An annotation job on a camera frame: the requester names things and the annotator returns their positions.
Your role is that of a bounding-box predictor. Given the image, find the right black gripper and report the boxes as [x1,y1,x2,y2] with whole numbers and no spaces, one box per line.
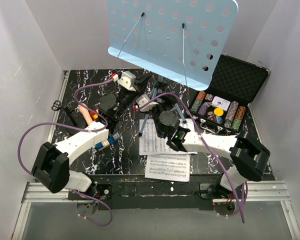
[139,87,178,139]

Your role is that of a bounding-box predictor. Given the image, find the sheet music page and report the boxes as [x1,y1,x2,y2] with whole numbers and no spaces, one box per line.
[139,119,198,156]
[145,154,190,182]

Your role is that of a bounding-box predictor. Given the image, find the blue music stand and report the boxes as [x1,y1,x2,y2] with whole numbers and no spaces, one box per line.
[107,0,239,91]

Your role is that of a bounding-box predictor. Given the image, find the pink toy microphone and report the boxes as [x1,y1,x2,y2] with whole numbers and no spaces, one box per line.
[78,103,94,126]

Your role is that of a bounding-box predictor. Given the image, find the black poker chip case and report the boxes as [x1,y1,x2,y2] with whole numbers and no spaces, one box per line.
[189,55,270,135]

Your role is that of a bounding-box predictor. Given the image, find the black microphone stand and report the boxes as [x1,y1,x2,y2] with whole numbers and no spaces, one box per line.
[51,100,75,122]

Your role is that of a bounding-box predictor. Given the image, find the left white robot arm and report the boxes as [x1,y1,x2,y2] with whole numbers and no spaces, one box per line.
[31,71,150,200]

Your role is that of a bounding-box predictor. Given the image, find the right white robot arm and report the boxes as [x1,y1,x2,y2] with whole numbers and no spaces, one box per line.
[149,104,271,199]

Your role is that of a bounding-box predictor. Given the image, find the green chip row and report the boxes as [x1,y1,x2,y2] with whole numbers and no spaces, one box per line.
[189,99,203,114]

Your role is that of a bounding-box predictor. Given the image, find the purple chip row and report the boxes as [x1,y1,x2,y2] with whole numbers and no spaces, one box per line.
[197,101,212,117]

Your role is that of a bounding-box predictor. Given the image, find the red white chip row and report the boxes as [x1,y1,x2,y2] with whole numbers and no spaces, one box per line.
[196,91,206,102]

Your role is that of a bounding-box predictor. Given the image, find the yellow dealer button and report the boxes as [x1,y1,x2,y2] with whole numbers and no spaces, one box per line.
[213,107,224,117]

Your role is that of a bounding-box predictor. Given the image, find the white card deck box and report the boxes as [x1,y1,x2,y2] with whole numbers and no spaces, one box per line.
[211,96,231,112]

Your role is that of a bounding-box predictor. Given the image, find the blue white chip row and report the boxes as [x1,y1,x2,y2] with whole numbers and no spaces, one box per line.
[224,101,239,128]

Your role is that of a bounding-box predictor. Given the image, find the blue grey brick toy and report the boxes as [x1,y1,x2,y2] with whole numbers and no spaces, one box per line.
[95,132,121,151]

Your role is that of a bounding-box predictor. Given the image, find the brown chip row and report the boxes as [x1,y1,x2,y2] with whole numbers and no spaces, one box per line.
[234,106,246,121]

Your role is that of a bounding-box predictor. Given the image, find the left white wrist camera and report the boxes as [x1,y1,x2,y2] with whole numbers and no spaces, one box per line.
[111,71,137,92]

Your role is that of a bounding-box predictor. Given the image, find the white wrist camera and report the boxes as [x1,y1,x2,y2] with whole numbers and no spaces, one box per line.
[133,94,158,113]
[111,71,137,92]

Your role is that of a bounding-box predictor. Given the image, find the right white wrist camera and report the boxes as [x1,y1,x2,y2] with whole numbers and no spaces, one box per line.
[133,94,158,113]

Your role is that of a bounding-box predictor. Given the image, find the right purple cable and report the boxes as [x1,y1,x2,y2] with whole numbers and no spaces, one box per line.
[136,92,249,224]

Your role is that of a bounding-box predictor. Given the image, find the purple cable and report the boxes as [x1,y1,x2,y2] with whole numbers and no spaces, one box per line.
[136,92,249,224]
[17,74,118,227]

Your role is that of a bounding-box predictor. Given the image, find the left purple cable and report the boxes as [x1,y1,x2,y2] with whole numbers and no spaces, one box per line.
[17,74,118,227]

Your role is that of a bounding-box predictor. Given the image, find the left aluminium rail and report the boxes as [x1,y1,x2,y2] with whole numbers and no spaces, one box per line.
[21,70,70,203]

